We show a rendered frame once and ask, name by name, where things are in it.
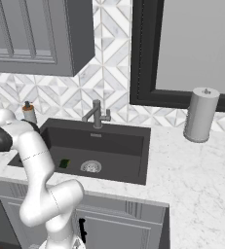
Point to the grey metal tap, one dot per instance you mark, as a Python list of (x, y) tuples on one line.
[(97, 116)]

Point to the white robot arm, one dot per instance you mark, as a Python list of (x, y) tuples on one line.
[(36, 168)]

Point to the dark grey sink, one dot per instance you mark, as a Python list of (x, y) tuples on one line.
[(94, 152)]

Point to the soap dispenser bottle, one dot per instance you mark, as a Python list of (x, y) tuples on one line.
[(29, 113)]

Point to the green sponge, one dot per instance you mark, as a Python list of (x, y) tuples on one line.
[(64, 163)]

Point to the grey wall cupboard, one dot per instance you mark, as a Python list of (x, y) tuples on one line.
[(36, 35)]

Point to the grey paper towel roll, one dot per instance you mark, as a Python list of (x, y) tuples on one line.
[(201, 115)]

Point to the grey base cupboard door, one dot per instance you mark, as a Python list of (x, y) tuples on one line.
[(117, 227)]

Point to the black framed window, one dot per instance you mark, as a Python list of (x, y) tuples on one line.
[(185, 52)]

